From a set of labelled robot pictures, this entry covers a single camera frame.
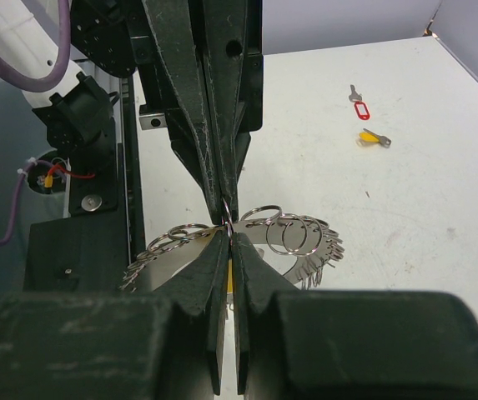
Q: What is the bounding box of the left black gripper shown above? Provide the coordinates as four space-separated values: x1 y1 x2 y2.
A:
70 1 264 223

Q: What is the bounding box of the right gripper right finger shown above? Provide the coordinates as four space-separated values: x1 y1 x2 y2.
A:
233 248 478 399

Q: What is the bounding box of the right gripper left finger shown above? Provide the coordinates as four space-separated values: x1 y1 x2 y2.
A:
0 232 229 399

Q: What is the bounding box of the silver spiked keyring disc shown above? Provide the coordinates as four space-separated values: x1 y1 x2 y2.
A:
118 205 345 293

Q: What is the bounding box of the red tag key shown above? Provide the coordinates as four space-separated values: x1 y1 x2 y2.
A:
348 84 370 121

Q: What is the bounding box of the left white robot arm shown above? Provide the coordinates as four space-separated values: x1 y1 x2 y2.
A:
0 1 263 223

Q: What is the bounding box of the yellow capped key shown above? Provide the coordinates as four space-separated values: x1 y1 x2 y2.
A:
358 128 392 148

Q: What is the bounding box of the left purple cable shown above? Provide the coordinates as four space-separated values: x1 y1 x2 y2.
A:
0 0 73 247

